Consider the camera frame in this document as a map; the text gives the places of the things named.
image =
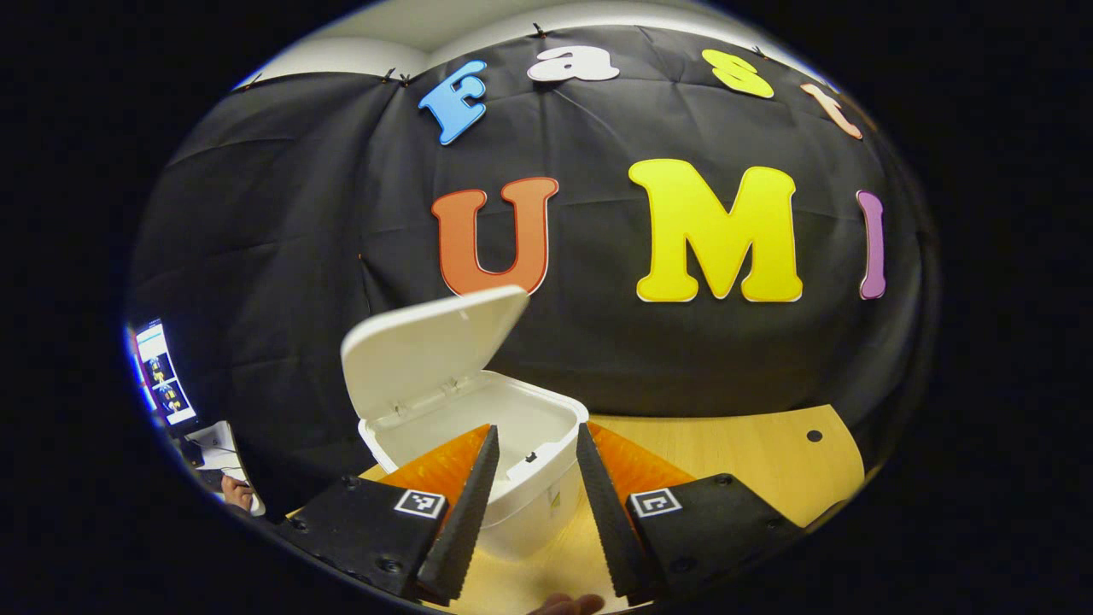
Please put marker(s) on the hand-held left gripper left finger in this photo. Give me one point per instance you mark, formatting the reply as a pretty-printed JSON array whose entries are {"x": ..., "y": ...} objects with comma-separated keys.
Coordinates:
[{"x": 465, "y": 521}]

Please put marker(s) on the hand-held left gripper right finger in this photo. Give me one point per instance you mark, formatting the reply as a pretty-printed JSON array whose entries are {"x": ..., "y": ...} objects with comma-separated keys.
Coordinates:
[{"x": 606, "y": 521}]

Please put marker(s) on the white desktop garbage bin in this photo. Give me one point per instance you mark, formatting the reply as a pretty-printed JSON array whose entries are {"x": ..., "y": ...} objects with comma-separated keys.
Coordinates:
[{"x": 427, "y": 342}]

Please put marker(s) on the wooden desktop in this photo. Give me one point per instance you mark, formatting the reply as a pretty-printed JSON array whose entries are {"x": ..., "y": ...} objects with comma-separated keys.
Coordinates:
[{"x": 734, "y": 453}]

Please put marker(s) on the black backdrop cloth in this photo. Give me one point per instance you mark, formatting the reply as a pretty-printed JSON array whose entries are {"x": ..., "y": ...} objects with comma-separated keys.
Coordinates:
[{"x": 683, "y": 359}]

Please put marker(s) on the white side table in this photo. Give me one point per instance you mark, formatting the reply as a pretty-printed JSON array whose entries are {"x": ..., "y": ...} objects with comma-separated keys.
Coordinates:
[{"x": 213, "y": 440}]

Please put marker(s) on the computer monitor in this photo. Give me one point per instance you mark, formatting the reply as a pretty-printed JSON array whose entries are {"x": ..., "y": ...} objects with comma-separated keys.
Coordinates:
[{"x": 162, "y": 376}]

